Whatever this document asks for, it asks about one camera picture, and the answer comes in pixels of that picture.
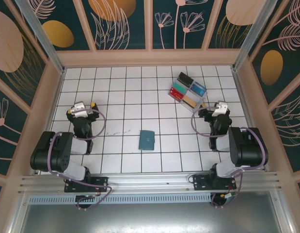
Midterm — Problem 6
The clear acrylic card organizer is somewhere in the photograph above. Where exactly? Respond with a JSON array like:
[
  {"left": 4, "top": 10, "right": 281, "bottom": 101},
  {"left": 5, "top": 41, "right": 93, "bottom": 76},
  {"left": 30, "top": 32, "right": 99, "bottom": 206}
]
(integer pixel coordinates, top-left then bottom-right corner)
[{"left": 168, "top": 71, "right": 209, "bottom": 113}]

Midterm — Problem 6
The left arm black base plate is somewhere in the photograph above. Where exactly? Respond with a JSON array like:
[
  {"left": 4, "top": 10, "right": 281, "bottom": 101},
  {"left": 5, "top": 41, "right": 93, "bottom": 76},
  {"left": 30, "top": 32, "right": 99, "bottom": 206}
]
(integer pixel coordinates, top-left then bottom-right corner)
[{"left": 64, "top": 176, "right": 109, "bottom": 193}]

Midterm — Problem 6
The slotted grey cable duct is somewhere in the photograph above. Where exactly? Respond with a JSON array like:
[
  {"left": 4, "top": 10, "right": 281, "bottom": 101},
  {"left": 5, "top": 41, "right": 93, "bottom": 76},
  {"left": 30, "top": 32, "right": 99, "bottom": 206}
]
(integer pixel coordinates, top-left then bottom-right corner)
[{"left": 28, "top": 193, "right": 213, "bottom": 205}]

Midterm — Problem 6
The blue card stack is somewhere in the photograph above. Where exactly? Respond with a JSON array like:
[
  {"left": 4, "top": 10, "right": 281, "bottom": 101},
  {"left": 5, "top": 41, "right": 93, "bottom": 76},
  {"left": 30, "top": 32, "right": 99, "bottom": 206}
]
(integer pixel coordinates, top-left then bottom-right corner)
[{"left": 190, "top": 82, "right": 207, "bottom": 97}]

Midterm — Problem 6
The gold card stack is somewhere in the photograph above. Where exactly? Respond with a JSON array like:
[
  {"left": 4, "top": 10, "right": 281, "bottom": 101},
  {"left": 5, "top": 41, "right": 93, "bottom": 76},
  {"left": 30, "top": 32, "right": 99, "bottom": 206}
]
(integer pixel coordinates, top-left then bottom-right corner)
[{"left": 183, "top": 95, "right": 198, "bottom": 108}]

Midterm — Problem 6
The grey metal sheet panel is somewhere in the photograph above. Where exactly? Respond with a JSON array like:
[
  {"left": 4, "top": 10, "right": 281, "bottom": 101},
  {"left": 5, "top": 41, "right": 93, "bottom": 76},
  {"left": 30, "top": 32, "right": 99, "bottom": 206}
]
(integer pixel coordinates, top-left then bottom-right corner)
[{"left": 18, "top": 191, "right": 282, "bottom": 233}]

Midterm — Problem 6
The aluminium corner post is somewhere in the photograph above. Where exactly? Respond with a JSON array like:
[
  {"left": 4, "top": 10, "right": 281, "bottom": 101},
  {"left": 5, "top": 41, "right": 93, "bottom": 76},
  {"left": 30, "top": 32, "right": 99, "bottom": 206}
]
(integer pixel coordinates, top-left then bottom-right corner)
[
  {"left": 14, "top": 0, "right": 66, "bottom": 74},
  {"left": 232, "top": 0, "right": 279, "bottom": 71}
]

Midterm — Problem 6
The teal card stack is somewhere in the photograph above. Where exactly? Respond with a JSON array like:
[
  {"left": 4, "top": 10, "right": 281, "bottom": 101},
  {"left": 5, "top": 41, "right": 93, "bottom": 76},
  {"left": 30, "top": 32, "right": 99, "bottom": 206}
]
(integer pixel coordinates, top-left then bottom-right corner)
[{"left": 172, "top": 82, "right": 189, "bottom": 93}]

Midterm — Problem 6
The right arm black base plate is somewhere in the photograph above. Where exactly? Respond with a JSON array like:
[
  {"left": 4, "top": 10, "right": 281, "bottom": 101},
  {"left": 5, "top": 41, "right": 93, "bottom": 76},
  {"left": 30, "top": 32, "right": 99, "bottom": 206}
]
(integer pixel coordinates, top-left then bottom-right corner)
[{"left": 192, "top": 174, "right": 237, "bottom": 191}]

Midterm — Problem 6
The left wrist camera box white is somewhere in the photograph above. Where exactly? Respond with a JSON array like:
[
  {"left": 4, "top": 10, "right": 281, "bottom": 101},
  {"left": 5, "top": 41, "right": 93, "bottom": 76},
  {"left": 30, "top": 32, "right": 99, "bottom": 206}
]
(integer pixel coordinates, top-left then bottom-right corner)
[{"left": 71, "top": 101, "right": 88, "bottom": 115}]

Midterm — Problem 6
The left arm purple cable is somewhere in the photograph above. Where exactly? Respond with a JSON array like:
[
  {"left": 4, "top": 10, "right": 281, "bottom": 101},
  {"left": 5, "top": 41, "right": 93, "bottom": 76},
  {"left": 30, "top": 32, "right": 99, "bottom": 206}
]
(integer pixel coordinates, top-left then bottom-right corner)
[{"left": 47, "top": 108, "right": 113, "bottom": 211}]

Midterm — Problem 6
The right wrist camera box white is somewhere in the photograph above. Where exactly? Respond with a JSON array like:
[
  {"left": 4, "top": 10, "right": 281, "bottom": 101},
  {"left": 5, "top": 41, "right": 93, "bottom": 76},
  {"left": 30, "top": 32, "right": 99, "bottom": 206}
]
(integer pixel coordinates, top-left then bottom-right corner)
[{"left": 211, "top": 101, "right": 229, "bottom": 116}]

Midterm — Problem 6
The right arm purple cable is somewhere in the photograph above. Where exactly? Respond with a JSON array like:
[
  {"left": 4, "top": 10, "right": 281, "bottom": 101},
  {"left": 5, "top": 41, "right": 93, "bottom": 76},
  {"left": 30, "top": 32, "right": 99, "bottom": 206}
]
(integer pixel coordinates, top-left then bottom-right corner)
[{"left": 190, "top": 106, "right": 269, "bottom": 209}]

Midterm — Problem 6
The black card stack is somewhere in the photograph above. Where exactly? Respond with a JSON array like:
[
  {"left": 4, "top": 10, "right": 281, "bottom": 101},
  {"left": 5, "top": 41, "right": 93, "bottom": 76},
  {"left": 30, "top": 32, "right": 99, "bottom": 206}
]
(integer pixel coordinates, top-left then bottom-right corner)
[{"left": 177, "top": 72, "right": 195, "bottom": 87}]

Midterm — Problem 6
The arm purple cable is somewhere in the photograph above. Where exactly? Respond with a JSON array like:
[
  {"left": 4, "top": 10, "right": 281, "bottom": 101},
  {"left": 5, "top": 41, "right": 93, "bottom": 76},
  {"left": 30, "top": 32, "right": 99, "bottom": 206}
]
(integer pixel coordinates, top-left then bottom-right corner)
[
  {"left": 47, "top": 108, "right": 113, "bottom": 211},
  {"left": 190, "top": 106, "right": 269, "bottom": 209}
]

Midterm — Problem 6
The aluminium mounting rail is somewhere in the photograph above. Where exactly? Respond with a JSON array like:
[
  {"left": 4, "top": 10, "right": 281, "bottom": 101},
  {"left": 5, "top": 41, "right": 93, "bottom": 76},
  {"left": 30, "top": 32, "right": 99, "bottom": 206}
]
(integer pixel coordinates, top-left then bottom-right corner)
[{"left": 17, "top": 171, "right": 284, "bottom": 196}]

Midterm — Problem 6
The red card stack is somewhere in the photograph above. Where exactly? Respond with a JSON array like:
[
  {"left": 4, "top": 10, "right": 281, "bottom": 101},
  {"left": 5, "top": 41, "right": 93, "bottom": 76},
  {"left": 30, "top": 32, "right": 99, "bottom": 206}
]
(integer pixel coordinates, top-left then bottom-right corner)
[{"left": 169, "top": 87, "right": 185, "bottom": 101}]

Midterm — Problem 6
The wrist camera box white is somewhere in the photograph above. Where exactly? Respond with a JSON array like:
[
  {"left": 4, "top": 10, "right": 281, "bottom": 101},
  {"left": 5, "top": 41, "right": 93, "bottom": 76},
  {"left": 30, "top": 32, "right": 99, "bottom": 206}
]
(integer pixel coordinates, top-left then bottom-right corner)
[
  {"left": 71, "top": 101, "right": 88, "bottom": 115},
  {"left": 211, "top": 101, "right": 229, "bottom": 116}
]

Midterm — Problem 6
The teal card holder wallet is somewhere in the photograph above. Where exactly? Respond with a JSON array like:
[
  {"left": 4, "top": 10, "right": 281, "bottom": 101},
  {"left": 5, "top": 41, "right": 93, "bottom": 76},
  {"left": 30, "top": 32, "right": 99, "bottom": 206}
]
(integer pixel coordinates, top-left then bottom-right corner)
[{"left": 138, "top": 130, "right": 156, "bottom": 151}]

